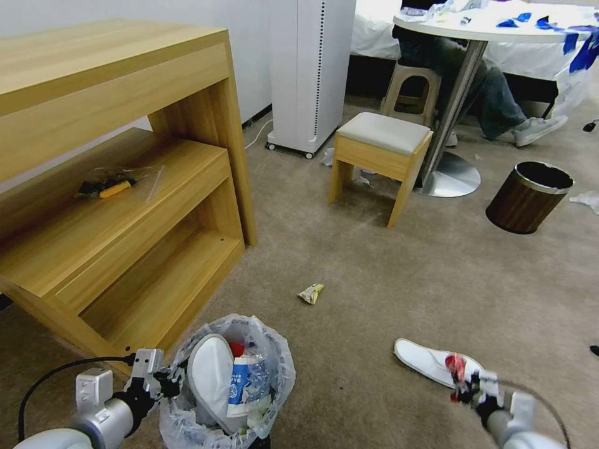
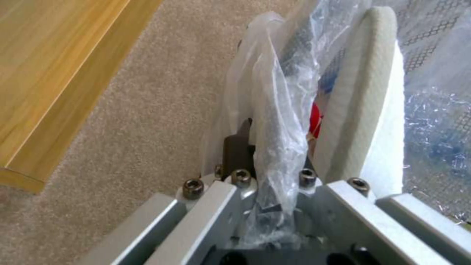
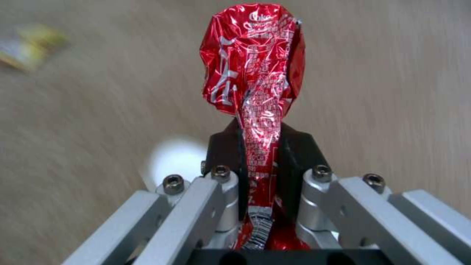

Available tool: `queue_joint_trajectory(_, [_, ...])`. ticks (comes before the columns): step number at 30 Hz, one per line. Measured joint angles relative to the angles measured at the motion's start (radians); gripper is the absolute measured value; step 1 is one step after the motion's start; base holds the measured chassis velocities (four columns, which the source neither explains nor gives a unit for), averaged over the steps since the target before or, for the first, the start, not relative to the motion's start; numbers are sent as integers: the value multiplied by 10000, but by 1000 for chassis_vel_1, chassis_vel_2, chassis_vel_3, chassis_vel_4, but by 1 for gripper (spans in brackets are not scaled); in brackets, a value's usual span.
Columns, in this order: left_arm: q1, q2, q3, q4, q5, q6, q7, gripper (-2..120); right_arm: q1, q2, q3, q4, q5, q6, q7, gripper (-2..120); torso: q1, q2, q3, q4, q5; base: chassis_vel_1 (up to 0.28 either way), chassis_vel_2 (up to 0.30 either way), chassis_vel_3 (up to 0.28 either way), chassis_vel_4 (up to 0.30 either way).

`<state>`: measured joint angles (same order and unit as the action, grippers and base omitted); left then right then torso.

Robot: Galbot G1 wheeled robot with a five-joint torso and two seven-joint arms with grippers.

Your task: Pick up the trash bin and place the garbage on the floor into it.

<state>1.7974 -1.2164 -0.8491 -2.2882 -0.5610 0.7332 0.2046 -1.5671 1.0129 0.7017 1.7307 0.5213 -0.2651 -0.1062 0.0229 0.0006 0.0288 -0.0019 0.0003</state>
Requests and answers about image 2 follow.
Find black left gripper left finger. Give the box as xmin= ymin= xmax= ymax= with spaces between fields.
xmin=79 ymin=118 xmax=266 ymax=265

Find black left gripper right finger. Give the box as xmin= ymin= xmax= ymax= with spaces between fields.
xmin=297 ymin=168 xmax=471 ymax=265

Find clear plastic bin liner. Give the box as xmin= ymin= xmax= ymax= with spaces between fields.
xmin=204 ymin=0 xmax=471 ymax=250

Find red and blue wrapper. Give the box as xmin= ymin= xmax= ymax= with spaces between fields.
xmin=306 ymin=74 xmax=340 ymax=142

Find light wooden furniture panel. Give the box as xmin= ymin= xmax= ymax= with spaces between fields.
xmin=0 ymin=0 xmax=165 ymax=195

